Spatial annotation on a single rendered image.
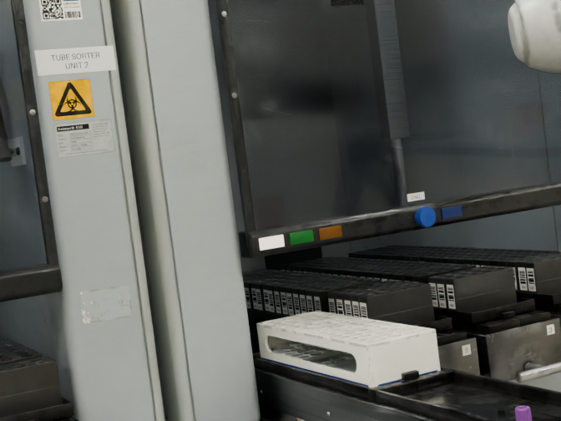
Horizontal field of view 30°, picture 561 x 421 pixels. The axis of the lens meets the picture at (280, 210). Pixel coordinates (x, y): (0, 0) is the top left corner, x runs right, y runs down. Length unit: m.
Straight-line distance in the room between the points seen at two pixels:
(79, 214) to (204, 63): 0.26
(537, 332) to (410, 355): 0.36
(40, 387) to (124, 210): 0.24
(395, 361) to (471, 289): 0.38
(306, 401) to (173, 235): 0.27
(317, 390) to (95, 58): 0.49
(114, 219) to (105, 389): 0.21
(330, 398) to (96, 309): 0.31
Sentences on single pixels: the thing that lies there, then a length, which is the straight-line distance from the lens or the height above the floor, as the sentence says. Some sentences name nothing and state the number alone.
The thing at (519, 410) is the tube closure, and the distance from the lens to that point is 1.05.
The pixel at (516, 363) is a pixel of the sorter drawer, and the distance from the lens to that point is 1.54.
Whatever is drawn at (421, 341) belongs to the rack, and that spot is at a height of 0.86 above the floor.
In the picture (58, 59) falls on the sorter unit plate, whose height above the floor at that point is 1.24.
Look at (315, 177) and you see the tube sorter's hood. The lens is 1.43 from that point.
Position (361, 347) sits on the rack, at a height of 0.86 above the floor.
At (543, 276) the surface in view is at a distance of 1.67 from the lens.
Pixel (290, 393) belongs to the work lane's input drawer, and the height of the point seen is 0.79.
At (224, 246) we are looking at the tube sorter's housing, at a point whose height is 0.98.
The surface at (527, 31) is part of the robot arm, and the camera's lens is 1.22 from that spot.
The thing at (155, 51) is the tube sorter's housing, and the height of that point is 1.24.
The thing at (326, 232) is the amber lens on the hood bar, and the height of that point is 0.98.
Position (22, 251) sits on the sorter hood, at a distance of 1.29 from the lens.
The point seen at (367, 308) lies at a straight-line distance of 1.48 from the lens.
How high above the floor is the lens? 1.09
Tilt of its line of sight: 3 degrees down
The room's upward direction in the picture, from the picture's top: 7 degrees counter-clockwise
